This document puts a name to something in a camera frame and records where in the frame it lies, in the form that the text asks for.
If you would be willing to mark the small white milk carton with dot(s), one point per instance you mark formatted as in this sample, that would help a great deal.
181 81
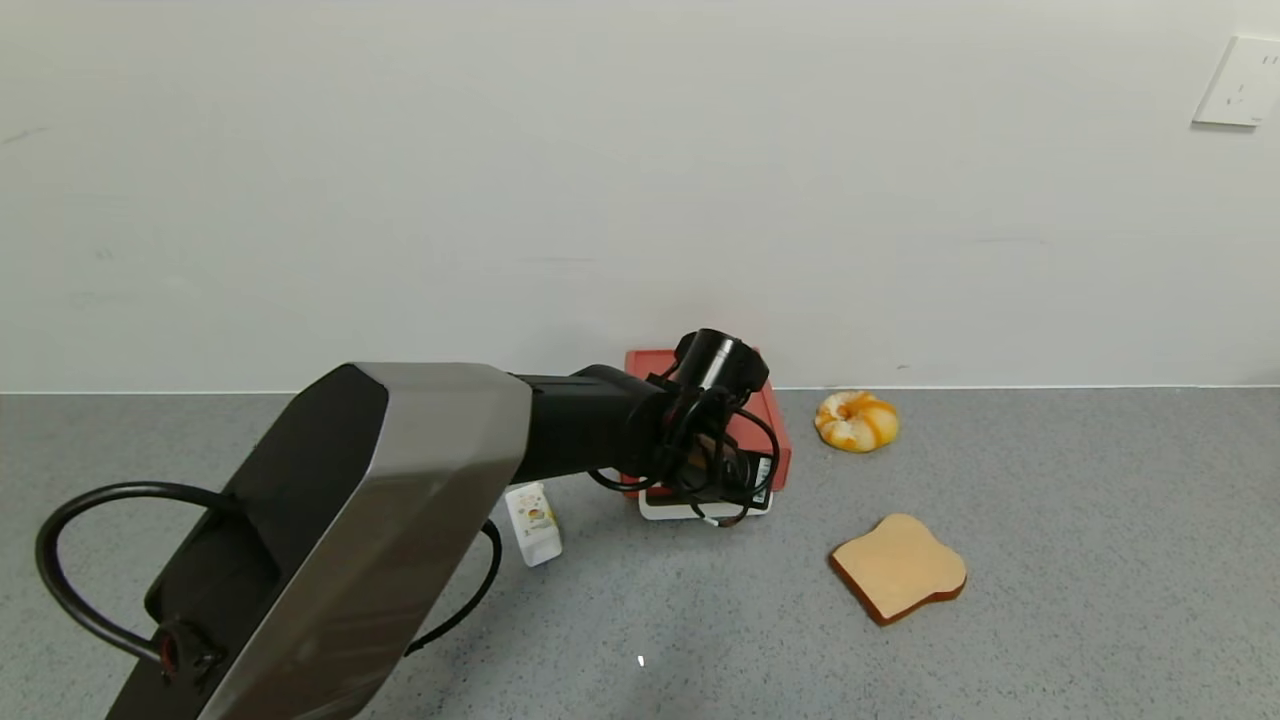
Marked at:
538 535

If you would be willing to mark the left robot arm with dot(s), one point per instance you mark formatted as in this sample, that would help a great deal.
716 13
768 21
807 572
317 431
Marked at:
400 480

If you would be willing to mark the toast bread slice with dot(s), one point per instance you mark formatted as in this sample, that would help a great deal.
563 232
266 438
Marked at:
897 565

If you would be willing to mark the orange glazed donut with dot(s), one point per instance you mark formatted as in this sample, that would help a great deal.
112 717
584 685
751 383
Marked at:
855 425

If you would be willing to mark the white wall socket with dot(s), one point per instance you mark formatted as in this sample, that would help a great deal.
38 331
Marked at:
1240 82

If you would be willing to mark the red drawer cabinet case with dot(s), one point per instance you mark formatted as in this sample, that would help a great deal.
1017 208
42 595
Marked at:
650 358

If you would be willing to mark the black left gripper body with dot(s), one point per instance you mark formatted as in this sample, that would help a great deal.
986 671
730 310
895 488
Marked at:
762 476

